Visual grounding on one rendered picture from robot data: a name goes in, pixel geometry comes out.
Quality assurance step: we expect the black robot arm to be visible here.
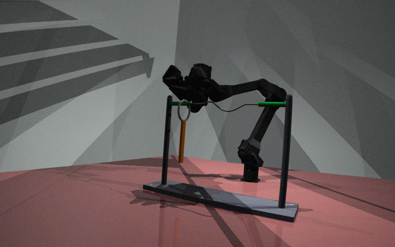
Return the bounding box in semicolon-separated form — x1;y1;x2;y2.
184;63;287;183

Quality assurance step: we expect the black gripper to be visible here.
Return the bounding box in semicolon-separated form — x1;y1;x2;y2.
163;65;206;113

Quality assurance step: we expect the orange handle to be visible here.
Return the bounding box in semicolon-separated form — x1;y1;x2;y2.
177;99;191;163

